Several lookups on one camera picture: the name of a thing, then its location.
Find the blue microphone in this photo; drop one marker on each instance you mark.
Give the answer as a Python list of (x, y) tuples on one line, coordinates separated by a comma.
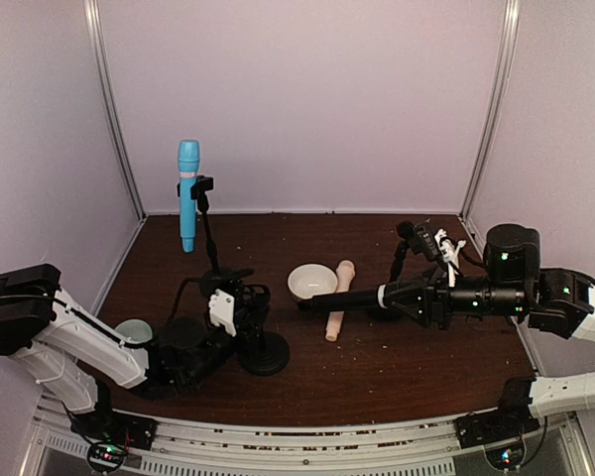
[(188, 165)]

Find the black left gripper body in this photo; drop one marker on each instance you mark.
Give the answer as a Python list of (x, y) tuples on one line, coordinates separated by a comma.
[(253, 307)]

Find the black front microphone stand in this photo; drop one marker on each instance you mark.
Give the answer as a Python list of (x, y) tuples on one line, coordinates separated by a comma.
[(208, 228)]

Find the aluminium frame post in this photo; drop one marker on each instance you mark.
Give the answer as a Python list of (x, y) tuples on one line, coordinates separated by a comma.
[(504, 63), (96, 37)]

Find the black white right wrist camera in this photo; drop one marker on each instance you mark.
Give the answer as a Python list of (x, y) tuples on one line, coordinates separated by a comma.
[(437, 246)]

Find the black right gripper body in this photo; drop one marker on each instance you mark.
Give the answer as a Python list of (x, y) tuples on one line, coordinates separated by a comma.
[(431, 303)]

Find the metal front rail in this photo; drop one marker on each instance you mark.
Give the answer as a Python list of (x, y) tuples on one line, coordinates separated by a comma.
[(418, 447)]

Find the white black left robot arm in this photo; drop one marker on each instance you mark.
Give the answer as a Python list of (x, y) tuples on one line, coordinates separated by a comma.
[(44, 329)]

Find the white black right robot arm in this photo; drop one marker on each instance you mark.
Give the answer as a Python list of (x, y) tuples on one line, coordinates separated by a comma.
[(515, 286)]

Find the black microphone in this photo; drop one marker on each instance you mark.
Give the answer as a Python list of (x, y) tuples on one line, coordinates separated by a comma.
[(346, 301)]

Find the pale green ceramic bowl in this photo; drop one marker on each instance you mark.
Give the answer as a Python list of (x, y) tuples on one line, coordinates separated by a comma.
[(135, 330)]

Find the right aluminium frame post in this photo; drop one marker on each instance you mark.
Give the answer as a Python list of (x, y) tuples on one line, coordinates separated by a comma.
[(504, 63)]

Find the left aluminium frame post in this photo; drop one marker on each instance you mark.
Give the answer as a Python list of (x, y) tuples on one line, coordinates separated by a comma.
[(96, 37)]

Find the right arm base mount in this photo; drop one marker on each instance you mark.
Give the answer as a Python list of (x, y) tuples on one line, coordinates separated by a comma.
[(501, 433)]

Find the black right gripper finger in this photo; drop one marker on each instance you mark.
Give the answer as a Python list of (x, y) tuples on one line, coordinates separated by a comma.
[(402, 287), (414, 311)]

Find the white ceramic bowl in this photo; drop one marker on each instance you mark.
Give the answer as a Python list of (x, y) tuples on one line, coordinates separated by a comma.
[(309, 280)]

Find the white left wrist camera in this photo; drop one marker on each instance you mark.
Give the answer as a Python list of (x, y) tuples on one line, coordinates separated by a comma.
[(221, 308)]

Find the black microphone stand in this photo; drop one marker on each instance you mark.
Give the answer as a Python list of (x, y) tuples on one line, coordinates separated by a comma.
[(407, 232), (269, 359), (208, 228)]

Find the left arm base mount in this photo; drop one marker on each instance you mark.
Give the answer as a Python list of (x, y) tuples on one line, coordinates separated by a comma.
[(110, 435)]

